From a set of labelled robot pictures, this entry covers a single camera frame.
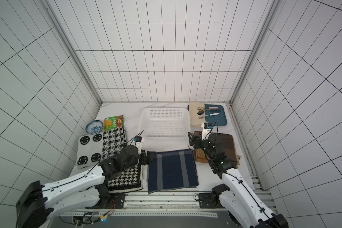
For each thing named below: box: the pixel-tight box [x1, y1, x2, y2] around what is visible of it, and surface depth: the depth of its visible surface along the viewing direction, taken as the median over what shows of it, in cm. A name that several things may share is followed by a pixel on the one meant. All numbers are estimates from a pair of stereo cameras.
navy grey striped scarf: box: [146, 149, 200, 195], surface depth 83 cm
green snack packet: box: [103, 114, 124, 132], surface depth 108 cm
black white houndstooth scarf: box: [106, 163, 143, 194], surface depth 78 cm
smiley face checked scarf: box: [76, 127, 127, 170], surface depth 92 cm
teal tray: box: [204, 104, 228, 126], surface depth 112 cm
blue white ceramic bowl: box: [85, 119, 104, 135], surface depth 103 cm
